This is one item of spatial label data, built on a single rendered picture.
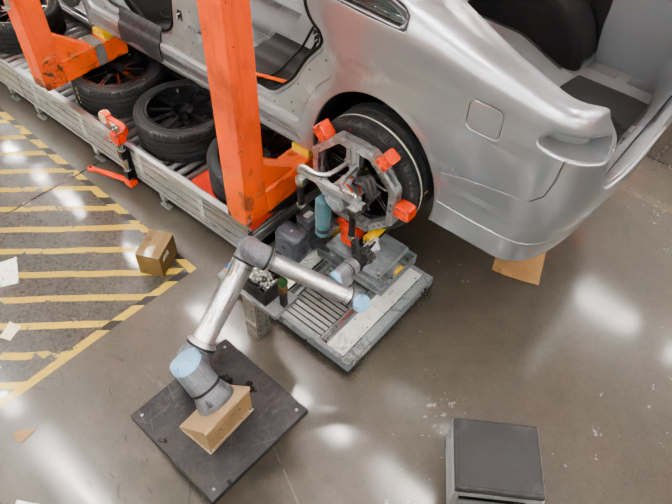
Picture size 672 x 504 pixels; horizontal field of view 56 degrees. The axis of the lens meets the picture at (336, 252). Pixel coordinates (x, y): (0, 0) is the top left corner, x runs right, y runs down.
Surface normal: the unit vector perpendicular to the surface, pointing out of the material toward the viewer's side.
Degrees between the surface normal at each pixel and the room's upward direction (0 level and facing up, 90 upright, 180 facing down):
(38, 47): 90
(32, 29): 90
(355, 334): 0
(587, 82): 0
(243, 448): 0
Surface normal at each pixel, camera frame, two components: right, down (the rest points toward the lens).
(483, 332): 0.03, -0.66
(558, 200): -0.05, 0.75
